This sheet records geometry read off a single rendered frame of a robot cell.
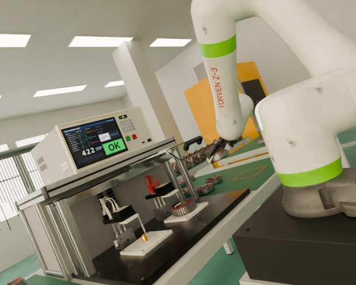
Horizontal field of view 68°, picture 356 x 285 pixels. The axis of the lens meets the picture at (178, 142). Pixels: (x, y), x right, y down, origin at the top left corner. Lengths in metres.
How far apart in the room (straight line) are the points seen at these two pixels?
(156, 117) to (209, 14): 4.36
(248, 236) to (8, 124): 7.53
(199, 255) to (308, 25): 0.68
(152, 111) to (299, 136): 4.66
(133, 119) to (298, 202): 0.91
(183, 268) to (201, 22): 0.69
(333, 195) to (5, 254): 7.14
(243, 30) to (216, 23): 5.76
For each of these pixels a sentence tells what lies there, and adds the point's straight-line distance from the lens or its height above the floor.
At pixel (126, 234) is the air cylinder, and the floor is 0.81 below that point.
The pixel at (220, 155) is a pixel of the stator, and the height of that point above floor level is 0.93.
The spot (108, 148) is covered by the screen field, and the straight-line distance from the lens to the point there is 1.17.
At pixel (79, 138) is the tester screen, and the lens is 1.13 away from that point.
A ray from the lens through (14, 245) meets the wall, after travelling 7.41.
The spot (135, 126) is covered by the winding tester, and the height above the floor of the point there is 1.22.
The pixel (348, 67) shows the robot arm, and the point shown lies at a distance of 0.64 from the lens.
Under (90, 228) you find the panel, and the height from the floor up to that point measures 0.89.
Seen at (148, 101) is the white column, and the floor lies 2.03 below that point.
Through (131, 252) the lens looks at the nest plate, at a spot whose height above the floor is 0.78.
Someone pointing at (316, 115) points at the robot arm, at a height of 1.02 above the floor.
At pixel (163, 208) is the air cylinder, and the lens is 1.27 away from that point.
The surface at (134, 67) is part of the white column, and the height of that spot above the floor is 2.74.
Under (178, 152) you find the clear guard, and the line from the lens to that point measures 1.04.
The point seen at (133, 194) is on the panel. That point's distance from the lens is 1.33.
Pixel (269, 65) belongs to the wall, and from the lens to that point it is 6.28.
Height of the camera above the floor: 1.07
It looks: level
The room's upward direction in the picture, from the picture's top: 23 degrees counter-clockwise
